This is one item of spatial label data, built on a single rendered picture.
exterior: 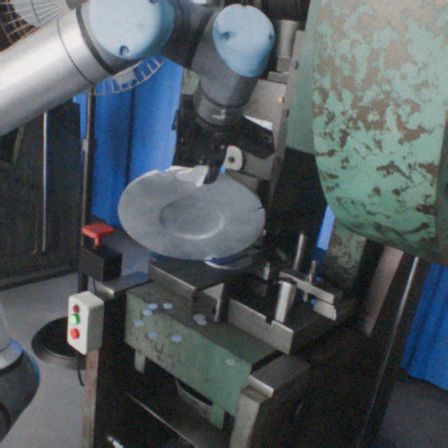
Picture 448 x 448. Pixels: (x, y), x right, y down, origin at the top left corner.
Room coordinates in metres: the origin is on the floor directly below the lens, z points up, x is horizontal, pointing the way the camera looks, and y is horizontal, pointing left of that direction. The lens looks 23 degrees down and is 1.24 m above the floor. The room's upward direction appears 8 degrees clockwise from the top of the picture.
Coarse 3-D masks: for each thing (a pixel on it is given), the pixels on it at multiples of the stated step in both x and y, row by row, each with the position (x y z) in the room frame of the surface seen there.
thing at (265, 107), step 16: (272, 80) 1.19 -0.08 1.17; (256, 96) 1.16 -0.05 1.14; (272, 96) 1.13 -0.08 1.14; (256, 112) 1.15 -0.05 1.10; (272, 112) 1.13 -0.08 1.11; (272, 128) 1.12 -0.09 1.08; (240, 160) 1.15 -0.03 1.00; (256, 160) 1.14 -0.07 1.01; (240, 176) 1.12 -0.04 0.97; (256, 176) 1.12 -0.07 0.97; (304, 176) 1.18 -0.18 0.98; (256, 192) 1.09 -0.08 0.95; (272, 192) 1.10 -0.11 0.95; (288, 192) 1.14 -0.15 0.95; (304, 192) 1.19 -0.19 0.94; (272, 208) 1.10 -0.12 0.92; (288, 208) 1.15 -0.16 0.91
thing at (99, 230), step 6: (84, 228) 1.22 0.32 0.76; (90, 228) 1.22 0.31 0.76; (96, 228) 1.23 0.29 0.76; (102, 228) 1.23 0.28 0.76; (108, 228) 1.24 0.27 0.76; (114, 228) 1.25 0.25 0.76; (90, 234) 1.20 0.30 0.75; (96, 234) 1.20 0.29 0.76; (102, 234) 1.21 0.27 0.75; (108, 234) 1.22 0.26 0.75; (96, 240) 1.23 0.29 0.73
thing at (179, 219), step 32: (128, 192) 0.94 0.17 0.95; (160, 192) 0.94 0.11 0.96; (192, 192) 0.94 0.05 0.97; (224, 192) 0.94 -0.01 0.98; (128, 224) 1.00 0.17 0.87; (160, 224) 1.00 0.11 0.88; (192, 224) 1.00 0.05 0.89; (224, 224) 0.99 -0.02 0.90; (256, 224) 0.99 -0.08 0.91; (192, 256) 1.06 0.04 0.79; (224, 256) 1.06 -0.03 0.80
